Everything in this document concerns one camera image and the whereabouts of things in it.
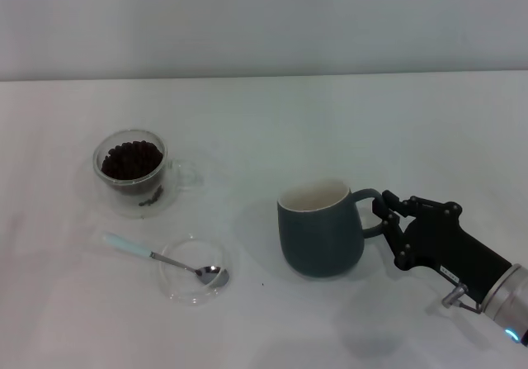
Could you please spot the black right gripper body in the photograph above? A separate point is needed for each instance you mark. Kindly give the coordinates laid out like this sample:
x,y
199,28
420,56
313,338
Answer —
x,y
449,245

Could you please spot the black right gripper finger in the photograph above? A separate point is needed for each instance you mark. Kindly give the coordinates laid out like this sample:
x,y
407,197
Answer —
x,y
412,207
392,230

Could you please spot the clear glass saucer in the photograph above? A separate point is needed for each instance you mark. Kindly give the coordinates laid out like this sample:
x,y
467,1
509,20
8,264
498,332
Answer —
x,y
181,290

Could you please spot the pile of coffee beans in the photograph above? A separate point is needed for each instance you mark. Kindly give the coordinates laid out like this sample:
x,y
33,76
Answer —
x,y
132,160

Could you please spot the dark teal ceramic mug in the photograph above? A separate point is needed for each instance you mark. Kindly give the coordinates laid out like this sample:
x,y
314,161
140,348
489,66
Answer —
x,y
321,241

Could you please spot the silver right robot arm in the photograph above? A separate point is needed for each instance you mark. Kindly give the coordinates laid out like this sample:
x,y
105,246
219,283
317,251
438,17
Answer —
x,y
511,299

